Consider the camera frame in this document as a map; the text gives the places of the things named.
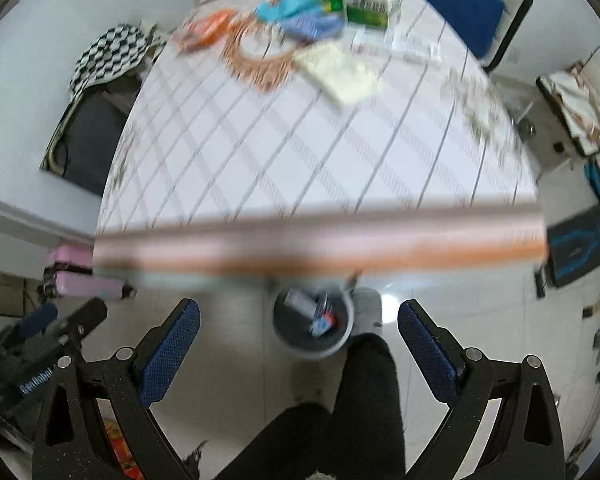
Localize right grey slipper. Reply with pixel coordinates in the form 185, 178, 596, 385
351, 288, 382, 336

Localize dark folding chair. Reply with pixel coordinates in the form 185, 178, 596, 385
40, 75, 142, 196

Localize green cyan snack bag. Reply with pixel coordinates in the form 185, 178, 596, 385
256, 0, 344, 23

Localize patterned diamond tablecloth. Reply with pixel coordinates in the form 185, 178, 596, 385
93, 0, 547, 276

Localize checkered black white cloth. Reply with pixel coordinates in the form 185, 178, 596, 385
68, 22, 168, 101

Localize white round trash bin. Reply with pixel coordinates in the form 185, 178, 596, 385
273, 287, 354, 360

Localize Doctor toothpaste box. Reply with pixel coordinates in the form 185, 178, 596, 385
284, 288, 317, 320

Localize person legs dark trousers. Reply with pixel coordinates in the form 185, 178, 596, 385
218, 333, 406, 479

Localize pink suitcase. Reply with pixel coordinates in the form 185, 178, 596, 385
38, 245, 136, 300

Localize white medicine leaflet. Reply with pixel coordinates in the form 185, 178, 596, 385
351, 29, 442, 65

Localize blue white milk carton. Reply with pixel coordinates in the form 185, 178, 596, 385
310, 311, 337, 338

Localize black blue exercise board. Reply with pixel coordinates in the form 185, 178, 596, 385
534, 205, 600, 299

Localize blue plastic snack wrapper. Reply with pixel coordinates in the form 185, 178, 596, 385
279, 12, 346, 44

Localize orange snack bag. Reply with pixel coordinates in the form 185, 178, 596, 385
172, 9, 238, 53

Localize green white box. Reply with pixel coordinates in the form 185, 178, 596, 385
343, 0, 396, 30

